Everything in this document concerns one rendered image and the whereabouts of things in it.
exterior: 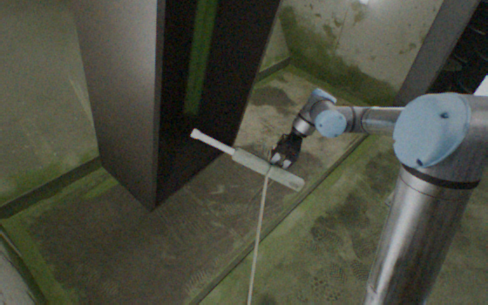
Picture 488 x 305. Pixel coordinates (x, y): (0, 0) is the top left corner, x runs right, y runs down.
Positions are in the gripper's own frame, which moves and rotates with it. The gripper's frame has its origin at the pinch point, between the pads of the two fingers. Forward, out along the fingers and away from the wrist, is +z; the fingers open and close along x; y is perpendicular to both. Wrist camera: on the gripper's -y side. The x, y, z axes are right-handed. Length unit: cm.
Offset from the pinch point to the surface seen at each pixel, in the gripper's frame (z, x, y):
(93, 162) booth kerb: 86, 81, 65
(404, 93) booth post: -46, -106, 146
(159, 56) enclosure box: -29, 53, -30
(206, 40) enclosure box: -23, 49, 45
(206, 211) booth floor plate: 68, 4, 45
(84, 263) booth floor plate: 103, 53, 8
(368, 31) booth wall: -71, -56, 164
